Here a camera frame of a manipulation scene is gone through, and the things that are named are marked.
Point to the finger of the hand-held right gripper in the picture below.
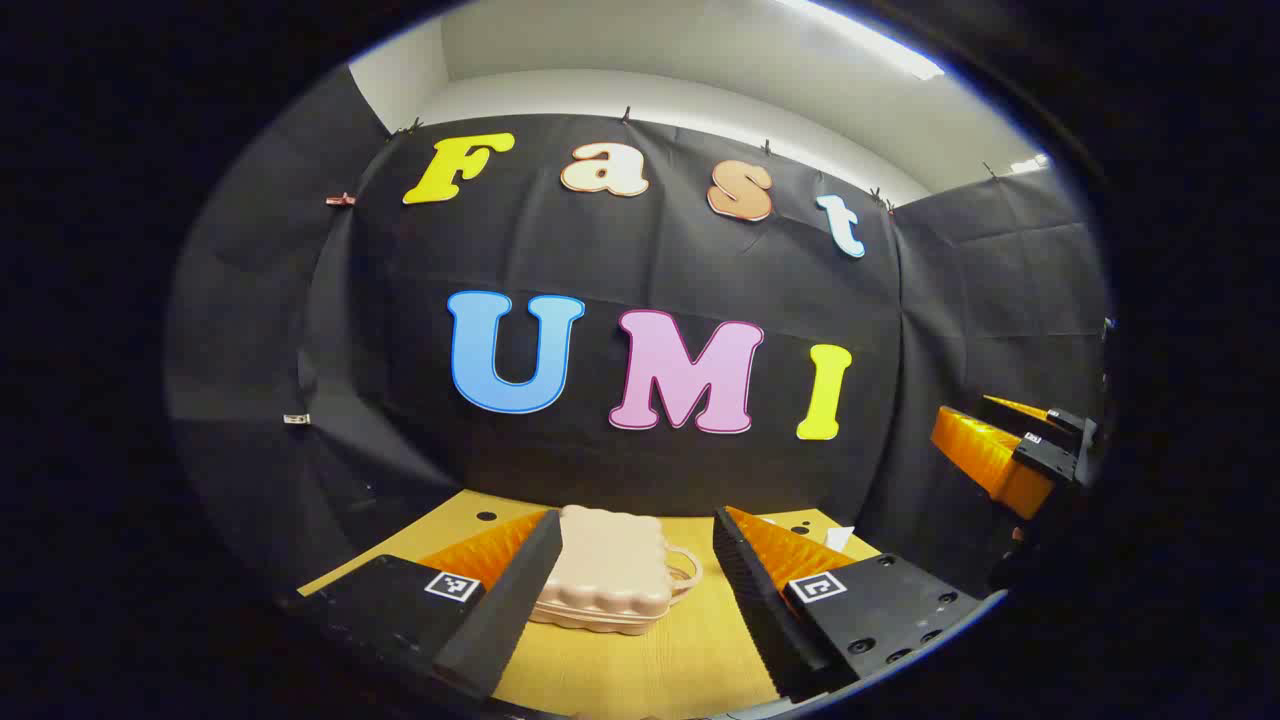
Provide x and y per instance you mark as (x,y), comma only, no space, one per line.
(1040,418)
(985,460)

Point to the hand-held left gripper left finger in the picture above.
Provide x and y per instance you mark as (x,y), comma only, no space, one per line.
(510,600)

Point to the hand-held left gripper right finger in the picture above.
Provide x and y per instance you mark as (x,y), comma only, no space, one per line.
(755,610)

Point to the black backdrop cloth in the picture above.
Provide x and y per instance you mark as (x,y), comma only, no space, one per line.
(600,250)

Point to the pink suitcase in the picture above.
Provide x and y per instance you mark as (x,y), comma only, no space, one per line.
(610,570)

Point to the red clip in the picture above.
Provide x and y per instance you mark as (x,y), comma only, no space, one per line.
(340,200)

